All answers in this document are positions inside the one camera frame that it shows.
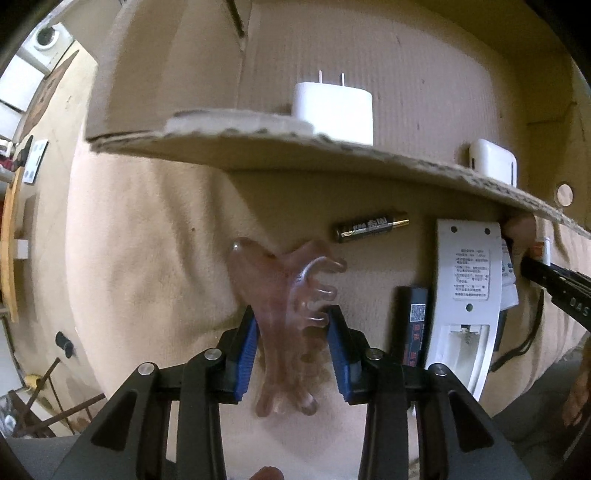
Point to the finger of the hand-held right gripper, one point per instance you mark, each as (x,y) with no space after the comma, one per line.
(563,288)

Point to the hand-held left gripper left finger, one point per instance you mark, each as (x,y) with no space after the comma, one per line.
(247,355)

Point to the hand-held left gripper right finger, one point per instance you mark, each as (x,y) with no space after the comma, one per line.
(339,355)

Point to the pink translucent massage comb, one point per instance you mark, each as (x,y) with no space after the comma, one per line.
(277,286)

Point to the cardboard box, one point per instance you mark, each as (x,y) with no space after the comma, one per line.
(369,46)

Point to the person's right hand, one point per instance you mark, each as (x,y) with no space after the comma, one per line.
(577,392)

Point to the person's left hand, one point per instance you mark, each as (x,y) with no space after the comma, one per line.
(268,474)

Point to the black rectangular battery pack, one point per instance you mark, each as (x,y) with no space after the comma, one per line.
(408,332)

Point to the white remote control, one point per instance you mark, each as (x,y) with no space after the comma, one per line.
(466,249)

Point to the black and gold battery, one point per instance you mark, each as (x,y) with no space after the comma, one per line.
(369,227)

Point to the beige blanket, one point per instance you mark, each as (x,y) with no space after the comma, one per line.
(161,254)

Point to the white earbuds case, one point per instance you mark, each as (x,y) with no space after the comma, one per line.
(491,159)

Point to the small black object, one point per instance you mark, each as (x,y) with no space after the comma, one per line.
(64,344)

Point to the dark thin rods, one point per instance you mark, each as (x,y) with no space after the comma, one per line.
(60,406)

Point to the person's grey trousers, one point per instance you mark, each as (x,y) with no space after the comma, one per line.
(32,461)

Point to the white charger plug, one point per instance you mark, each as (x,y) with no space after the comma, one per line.
(332,110)

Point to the yellow wooden rack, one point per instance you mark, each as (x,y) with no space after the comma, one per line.
(9,240)

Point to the white floor scale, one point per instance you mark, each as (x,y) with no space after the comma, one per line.
(36,161)

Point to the red plastic object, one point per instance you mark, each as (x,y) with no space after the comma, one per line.
(4,164)

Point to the brown patterned rug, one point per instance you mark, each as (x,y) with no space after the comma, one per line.
(51,92)

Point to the white cabinet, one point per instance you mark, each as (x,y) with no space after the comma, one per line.
(18,83)

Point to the white washing machine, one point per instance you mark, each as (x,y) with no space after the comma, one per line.
(46,37)

